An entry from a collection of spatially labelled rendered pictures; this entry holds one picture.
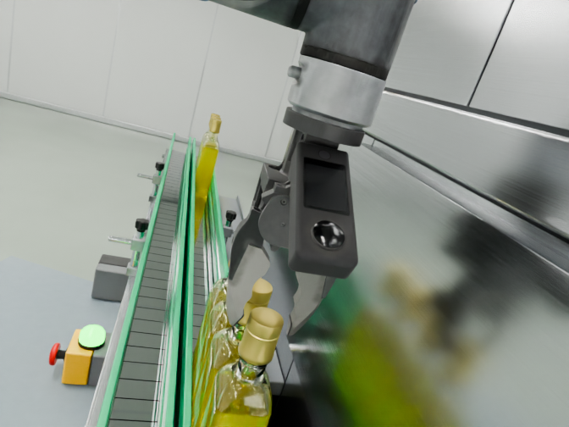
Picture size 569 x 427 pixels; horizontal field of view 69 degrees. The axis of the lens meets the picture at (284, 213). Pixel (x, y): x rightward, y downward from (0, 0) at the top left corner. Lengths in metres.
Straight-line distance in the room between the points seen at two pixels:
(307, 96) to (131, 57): 5.96
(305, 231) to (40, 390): 0.69
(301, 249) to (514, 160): 0.18
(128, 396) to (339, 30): 0.57
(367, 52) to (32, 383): 0.79
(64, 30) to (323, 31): 6.13
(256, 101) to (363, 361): 5.93
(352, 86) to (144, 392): 0.55
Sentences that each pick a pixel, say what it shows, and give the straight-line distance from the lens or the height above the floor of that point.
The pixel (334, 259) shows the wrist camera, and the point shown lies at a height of 1.27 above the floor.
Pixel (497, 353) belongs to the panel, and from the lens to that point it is 0.34.
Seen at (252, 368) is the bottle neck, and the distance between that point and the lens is 0.43.
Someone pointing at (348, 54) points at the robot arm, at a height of 1.41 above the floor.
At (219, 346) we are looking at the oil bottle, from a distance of 0.49.
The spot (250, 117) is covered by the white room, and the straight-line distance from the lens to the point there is 6.32.
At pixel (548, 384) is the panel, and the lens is 0.31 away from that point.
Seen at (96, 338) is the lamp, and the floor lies 0.85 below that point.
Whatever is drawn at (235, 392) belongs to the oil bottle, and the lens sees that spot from 0.44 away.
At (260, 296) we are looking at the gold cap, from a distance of 0.45.
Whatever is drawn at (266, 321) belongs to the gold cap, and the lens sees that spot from 0.40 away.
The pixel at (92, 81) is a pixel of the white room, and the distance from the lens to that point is 6.38.
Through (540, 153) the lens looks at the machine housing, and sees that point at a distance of 0.35.
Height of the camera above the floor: 1.38
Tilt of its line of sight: 18 degrees down
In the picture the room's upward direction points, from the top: 18 degrees clockwise
